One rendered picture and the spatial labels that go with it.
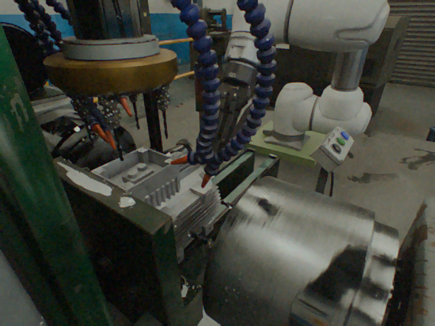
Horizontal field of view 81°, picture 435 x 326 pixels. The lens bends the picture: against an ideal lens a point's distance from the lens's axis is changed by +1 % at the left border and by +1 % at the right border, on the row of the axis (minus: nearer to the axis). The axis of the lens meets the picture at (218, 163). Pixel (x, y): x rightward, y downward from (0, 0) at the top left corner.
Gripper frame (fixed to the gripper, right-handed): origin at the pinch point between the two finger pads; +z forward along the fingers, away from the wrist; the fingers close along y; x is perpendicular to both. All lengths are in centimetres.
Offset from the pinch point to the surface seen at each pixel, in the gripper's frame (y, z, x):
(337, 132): 18.2, -16.1, 33.3
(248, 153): -10.8, -2.1, 41.1
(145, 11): -476, -227, 336
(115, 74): 1.3, -7.8, -30.3
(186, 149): -17.4, 1.6, 11.5
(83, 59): -3.7, -8.6, -31.6
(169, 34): -527, -238, 467
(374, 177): 32, -7, 74
